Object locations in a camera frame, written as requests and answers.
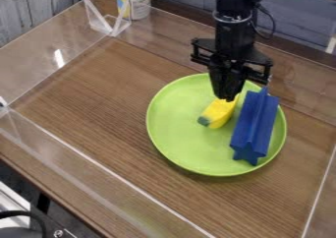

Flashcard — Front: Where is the black device with knob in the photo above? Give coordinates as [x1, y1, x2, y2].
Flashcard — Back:
[31, 205, 101, 238]

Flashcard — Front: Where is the green round plate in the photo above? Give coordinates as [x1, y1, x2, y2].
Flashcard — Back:
[145, 74, 288, 176]

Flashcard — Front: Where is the yellow toy banana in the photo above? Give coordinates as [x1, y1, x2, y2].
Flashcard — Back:
[197, 98, 237, 129]

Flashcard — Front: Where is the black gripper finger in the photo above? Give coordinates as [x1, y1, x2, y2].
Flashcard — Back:
[227, 70, 247, 101]
[209, 66, 228, 99]

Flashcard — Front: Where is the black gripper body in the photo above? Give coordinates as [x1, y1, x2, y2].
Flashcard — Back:
[191, 22, 273, 85]

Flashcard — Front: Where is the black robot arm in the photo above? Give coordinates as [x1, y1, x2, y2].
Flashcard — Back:
[191, 0, 273, 101]

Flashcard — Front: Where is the clear acrylic enclosure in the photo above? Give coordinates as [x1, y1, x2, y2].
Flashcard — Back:
[0, 0, 336, 238]

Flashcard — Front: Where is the black cable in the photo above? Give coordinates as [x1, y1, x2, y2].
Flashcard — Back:
[0, 210, 47, 238]

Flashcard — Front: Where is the blue star-shaped block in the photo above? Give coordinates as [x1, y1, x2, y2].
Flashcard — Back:
[229, 88, 280, 166]

